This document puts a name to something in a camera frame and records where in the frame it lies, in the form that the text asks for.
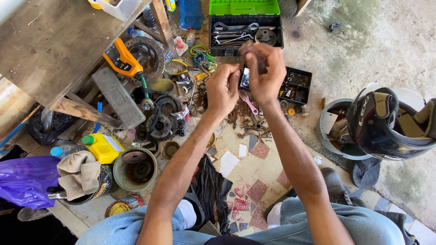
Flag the large white paper piece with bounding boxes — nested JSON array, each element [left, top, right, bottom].
[[218, 150, 241, 178]]

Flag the person's left hand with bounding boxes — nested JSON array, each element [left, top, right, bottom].
[[205, 63, 241, 118]]

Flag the person's blue jeans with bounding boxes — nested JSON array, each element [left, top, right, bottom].
[[76, 197, 420, 245]]

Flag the wooden workbench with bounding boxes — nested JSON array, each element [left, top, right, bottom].
[[0, 0, 178, 129]]

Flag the yellow handled pliers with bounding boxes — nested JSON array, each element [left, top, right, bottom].
[[170, 58, 190, 76]]

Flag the blue wire coil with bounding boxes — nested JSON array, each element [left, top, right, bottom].
[[192, 52, 210, 67]]

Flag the black motorcycle helmet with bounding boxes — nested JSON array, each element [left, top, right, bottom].
[[345, 87, 436, 161]]

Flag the black can yellow label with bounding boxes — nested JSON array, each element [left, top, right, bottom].
[[47, 163, 115, 206]]

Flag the blue plastic bag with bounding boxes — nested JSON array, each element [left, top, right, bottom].
[[177, 0, 205, 31]]

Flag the green round pot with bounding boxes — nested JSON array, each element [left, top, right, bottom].
[[113, 147, 158, 193]]

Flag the black plastic bag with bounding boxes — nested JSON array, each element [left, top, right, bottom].
[[27, 107, 77, 146]]

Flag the blue stick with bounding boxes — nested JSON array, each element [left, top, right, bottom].
[[0, 120, 28, 149]]

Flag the clear bottle blue cap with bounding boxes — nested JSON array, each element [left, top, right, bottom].
[[50, 142, 88, 160]]

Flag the white plastic container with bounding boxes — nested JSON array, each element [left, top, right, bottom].
[[96, 0, 143, 22]]

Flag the white and red packet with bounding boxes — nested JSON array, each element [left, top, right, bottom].
[[173, 36, 189, 57]]

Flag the blue pipe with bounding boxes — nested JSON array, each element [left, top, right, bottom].
[[92, 102, 103, 134]]

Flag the pile of rusty screws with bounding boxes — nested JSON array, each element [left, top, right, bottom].
[[226, 101, 272, 141]]

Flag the orange oil jug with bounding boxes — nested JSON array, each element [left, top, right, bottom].
[[102, 37, 146, 79]]

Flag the dark rubber sandal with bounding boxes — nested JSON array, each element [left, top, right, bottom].
[[350, 157, 383, 190]]

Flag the grey bucket of parts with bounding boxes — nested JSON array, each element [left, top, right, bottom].
[[315, 98, 372, 161]]

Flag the small rusty round tin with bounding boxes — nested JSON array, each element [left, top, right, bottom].
[[160, 140, 181, 161]]

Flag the round grey metal disc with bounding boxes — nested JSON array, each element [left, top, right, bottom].
[[254, 27, 277, 47]]

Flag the black clutch gear assembly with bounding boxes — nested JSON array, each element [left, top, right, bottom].
[[145, 114, 173, 141]]

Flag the set of steel wrenches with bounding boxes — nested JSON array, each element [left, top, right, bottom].
[[211, 22, 260, 46]]

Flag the black rubber ring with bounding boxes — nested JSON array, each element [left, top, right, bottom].
[[154, 94, 183, 116]]

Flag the yellow oil bottle green cap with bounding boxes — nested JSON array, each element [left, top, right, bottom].
[[81, 133, 126, 165]]

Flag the wheel hub with brake disc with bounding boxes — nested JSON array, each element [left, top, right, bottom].
[[124, 36, 166, 84]]

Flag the green cable coil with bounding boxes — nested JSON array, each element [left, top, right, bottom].
[[189, 44, 215, 62]]

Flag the pink plastic brush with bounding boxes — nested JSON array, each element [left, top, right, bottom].
[[238, 89, 259, 116]]

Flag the purple plastic bag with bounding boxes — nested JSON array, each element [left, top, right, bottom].
[[0, 155, 62, 210]]

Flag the black parts organizer tray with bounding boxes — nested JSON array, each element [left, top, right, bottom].
[[238, 65, 313, 105]]

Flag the large clear plastic bottle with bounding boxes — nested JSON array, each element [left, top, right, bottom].
[[127, 27, 173, 63]]

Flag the black cloth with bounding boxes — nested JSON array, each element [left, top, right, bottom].
[[192, 154, 234, 235]]

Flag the beige knitted cloth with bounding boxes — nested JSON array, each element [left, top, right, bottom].
[[57, 150, 102, 201]]

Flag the person's right hand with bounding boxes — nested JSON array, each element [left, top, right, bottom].
[[238, 41, 287, 106]]

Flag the person's right black shoe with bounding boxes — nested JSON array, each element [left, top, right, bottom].
[[264, 167, 353, 222]]

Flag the grey plastic case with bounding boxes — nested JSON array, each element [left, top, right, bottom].
[[91, 67, 146, 129]]

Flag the white plastic bucket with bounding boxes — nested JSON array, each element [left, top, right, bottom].
[[360, 82, 427, 113]]

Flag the green and black toolbox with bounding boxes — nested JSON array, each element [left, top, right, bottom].
[[208, 0, 284, 57]]

